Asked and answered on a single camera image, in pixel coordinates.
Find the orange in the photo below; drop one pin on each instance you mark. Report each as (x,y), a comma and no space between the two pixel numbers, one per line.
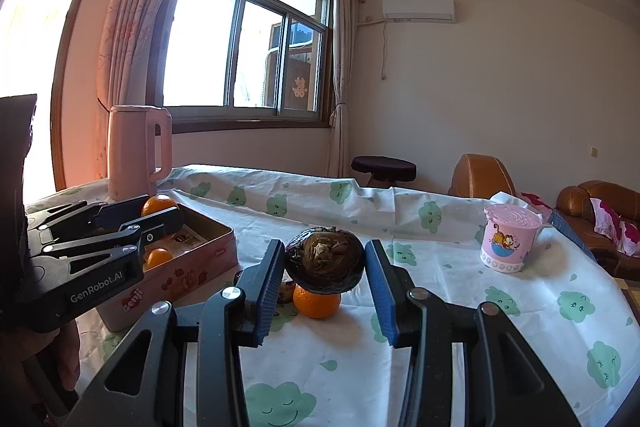
(316,303)
(159,204)
(157,258)

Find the printed paper leaflet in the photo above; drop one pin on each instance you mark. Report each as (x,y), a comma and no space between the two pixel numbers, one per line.
(186,239)

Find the brown leather armchair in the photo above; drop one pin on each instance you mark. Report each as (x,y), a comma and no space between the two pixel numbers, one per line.
(475,177)

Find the pink floral cushion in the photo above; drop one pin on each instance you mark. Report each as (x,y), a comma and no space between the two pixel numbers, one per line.
(615,224)

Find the white air conditioner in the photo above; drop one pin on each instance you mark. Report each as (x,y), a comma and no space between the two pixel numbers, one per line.
(417,7)

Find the white air conditioner pipe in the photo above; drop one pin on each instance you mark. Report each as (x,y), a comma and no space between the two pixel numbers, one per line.
(384,52)

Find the pink cartoon cup with lid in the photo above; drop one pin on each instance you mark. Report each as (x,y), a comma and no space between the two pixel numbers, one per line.
(507,242)

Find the wooden framed balcony door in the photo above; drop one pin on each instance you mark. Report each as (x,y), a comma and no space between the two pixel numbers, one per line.
(55,82)

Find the large brown-purple round fruit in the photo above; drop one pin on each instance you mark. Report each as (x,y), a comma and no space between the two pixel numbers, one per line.
(325,262)

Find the dark wrapped round cake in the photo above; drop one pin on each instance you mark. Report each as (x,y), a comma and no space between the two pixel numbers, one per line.
(285,293)

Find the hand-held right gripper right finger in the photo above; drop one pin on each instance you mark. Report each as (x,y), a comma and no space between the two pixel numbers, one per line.
(382,292)

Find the wide pink curtain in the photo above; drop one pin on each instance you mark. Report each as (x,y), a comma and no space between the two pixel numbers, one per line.
(130,32)

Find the white tablecloth with green clouds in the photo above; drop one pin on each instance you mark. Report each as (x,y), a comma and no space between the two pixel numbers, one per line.
(450,307)

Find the dark round stool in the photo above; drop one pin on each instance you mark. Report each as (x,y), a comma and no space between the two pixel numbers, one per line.
(382,167)

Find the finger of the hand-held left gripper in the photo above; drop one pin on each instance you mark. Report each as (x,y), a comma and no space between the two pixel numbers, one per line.
(122,211)
(160,222)

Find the narrow pink curtain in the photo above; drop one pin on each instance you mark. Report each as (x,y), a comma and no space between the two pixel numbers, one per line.
(342,82)

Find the brown leather sofa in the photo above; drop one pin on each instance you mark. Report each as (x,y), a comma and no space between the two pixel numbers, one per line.
(575,199)

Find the sliding glass window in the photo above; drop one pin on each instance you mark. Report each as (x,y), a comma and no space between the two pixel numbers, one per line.
(210,47)

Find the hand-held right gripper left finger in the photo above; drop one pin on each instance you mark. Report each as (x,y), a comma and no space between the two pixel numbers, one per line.
(270,292)

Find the pink electric kettle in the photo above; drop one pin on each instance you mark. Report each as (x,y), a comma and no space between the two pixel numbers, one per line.
(135,157)

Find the pink metal tin box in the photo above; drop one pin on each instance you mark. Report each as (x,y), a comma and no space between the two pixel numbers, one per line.
(200,272)

